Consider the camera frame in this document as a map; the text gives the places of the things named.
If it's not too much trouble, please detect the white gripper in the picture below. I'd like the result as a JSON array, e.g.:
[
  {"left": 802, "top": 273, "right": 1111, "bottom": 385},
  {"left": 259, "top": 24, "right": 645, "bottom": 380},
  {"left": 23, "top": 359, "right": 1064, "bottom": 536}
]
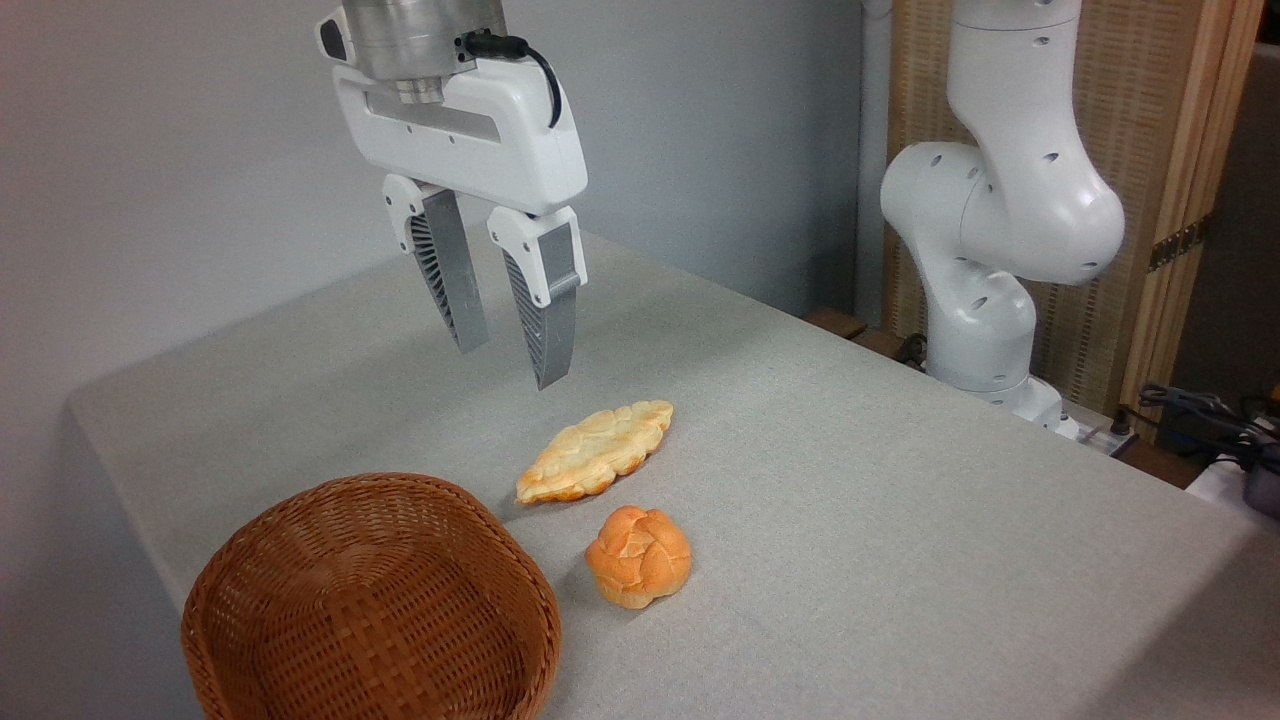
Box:
[{"left": 332, "top": 58, "right": 589, "bottom": 392}]

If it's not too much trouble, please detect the braided bread loaf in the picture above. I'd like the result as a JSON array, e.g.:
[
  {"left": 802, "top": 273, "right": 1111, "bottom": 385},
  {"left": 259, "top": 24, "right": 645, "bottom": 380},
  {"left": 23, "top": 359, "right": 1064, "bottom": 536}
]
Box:
[{"left": 515, "top": 400, "right": 675, "bottom": 506}]

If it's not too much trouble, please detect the round knotted bread roll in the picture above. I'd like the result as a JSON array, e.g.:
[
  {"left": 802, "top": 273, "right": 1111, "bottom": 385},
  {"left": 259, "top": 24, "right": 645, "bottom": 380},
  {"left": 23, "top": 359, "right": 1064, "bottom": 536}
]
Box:
[{"left": 584, "top": 505, "right": 693, "bottom": 611}]

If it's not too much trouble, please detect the brown woven wicker basket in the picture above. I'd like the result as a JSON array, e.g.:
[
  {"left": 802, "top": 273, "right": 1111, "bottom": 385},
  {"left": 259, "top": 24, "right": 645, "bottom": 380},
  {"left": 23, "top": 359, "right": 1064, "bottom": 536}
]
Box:
[{"left": 180, "top": 472, "right": 563, "bottom": 720}]

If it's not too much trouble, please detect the brown wooden base board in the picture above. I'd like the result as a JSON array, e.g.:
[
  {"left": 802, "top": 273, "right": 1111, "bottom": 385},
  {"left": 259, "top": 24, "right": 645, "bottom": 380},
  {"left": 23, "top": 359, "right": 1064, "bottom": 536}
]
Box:
[{"left": 802, "top": 306, "right": 929, "bottom": 369}]

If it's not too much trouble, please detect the brass screen hinge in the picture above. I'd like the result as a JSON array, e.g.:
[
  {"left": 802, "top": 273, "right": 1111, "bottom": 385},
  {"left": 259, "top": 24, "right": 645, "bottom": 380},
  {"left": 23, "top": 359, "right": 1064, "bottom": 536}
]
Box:
[{"left": 1147, "top": 214, "right": 1212, "bottom": 274}]

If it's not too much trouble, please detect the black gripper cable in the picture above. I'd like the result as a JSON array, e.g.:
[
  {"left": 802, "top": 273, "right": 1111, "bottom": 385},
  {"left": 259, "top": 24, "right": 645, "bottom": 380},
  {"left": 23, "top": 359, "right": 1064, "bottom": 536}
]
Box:
[{"left": 461, "top": 30, "right": 564, "bottom": 130}]

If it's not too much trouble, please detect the black cable bundle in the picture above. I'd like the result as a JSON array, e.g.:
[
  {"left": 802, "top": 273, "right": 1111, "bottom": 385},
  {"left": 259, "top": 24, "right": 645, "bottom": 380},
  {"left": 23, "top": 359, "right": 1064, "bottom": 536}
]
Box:
[{"left": 1137, "top": 382, "right": 1280, "bottom": 473}]

